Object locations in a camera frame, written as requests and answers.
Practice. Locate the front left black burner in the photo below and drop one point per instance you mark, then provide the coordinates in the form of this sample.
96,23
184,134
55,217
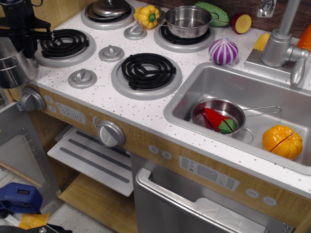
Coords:
68,47

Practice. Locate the steel saucepan with wire handle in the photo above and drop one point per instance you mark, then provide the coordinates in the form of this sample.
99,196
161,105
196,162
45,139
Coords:
228,109

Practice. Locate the silver stove knob middle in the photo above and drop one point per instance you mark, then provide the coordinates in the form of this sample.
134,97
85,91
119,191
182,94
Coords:
111,54

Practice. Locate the silver oven dial left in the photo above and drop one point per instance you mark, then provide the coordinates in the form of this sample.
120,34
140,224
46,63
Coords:
31,100

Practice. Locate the oven clock display panel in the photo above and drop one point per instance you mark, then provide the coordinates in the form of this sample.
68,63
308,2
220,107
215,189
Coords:
71,113

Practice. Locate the open oven door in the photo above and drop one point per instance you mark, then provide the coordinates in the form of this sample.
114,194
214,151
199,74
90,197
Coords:
22,157

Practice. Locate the silver oven dial right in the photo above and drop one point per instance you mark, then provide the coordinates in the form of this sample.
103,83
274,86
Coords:
110,134

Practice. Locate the yellow toy bell pepper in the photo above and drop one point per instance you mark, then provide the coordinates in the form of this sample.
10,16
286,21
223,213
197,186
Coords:
147,16

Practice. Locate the silver oven dial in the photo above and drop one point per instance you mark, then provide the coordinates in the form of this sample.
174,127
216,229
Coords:
31,100
110,134

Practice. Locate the green toy cucumber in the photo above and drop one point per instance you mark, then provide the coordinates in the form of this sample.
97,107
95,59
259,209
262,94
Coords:
219,16

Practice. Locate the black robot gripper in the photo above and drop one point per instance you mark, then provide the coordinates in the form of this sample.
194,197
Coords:
19,21

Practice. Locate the red toy fruit half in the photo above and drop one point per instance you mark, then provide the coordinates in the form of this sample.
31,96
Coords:
241,23

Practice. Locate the dishwasher control panel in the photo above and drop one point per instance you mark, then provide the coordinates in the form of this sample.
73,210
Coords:
208,173

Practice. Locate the small steel pot with handles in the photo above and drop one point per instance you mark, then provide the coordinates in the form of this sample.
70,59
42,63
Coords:
187,21

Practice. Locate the front centre black burner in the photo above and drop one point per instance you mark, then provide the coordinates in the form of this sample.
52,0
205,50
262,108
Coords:
146,76

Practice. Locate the silver stove knob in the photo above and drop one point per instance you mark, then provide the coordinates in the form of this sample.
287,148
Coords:
111,54
136,32
82,79

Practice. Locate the silver dishwasher door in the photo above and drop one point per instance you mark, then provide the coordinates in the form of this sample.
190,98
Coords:
167,202

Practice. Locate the silver toy sink basin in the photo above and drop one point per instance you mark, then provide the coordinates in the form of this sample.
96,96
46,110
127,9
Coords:
255,103

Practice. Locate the orange toy pumpkin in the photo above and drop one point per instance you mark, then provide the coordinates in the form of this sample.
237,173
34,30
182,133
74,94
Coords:
283,141

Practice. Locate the steel pot lid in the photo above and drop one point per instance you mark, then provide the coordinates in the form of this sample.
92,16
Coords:
110,8

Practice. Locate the yellow toy corn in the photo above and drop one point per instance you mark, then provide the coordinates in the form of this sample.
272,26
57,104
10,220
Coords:
261,42

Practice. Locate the blue clamp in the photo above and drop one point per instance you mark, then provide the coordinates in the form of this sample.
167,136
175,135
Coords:
20,198

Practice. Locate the silver stove knob back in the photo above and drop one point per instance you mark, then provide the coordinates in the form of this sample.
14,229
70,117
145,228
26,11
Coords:
136,32

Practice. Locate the yellow cloth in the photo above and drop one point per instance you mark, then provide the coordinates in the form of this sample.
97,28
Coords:
30,221

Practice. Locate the white oven rack shelf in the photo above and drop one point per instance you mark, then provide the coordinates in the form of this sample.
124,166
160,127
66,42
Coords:
83,152

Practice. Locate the silver stove knob front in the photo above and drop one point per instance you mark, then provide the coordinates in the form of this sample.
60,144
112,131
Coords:
82,79

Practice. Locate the black burner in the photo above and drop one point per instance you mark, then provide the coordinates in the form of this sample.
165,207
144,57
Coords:
166,40
146,76
68,47

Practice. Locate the tall steel pot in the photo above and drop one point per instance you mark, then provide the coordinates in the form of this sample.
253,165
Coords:
15,68

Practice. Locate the orange toy carrot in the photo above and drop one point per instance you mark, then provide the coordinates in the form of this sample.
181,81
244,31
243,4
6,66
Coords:
305,39

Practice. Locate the silver toy faucet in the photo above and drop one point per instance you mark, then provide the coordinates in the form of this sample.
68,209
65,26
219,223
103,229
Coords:
280,58

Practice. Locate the back right black burner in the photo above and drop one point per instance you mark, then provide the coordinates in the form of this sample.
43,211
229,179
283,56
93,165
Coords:
166,40

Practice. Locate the red toy chili pepper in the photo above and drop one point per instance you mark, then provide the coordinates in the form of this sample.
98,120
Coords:
220,123

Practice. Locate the purple toy onion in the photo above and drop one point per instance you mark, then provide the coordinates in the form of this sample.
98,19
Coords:
223,51

